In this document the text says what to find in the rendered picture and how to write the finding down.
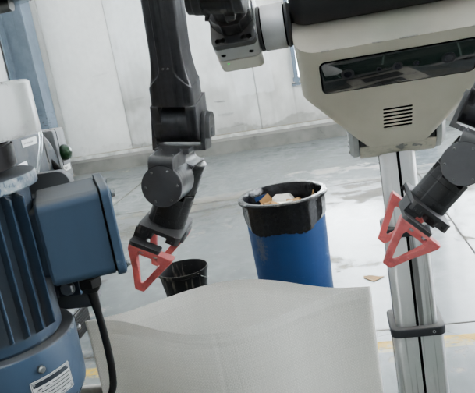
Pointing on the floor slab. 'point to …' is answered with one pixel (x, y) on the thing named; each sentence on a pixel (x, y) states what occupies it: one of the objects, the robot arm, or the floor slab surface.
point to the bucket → (184, 276)
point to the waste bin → (289, 233)
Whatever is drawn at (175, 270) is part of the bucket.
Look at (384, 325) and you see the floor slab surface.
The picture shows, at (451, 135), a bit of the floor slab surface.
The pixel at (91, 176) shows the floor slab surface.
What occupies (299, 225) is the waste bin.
